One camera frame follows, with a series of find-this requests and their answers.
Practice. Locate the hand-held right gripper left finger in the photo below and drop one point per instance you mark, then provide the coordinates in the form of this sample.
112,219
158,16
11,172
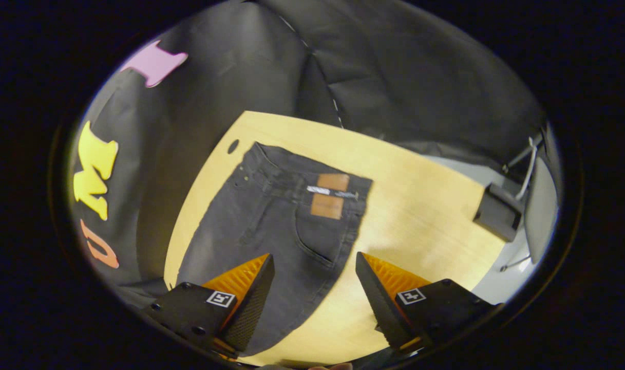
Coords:
250,308

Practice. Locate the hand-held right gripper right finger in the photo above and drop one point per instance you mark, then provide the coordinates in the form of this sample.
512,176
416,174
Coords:
381,308

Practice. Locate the black jeans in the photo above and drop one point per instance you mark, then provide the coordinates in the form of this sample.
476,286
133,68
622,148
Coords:
266,226

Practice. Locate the metal rod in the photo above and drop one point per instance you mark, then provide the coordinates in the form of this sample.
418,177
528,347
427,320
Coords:
515,263

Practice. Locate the black box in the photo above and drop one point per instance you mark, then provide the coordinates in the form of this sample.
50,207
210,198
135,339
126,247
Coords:
497,213

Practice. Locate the grey panel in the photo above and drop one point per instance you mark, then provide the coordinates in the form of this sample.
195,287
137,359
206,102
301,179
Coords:
542,210

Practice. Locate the black backdrop cloth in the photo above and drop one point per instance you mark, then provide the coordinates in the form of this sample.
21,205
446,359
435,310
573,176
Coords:
404,77

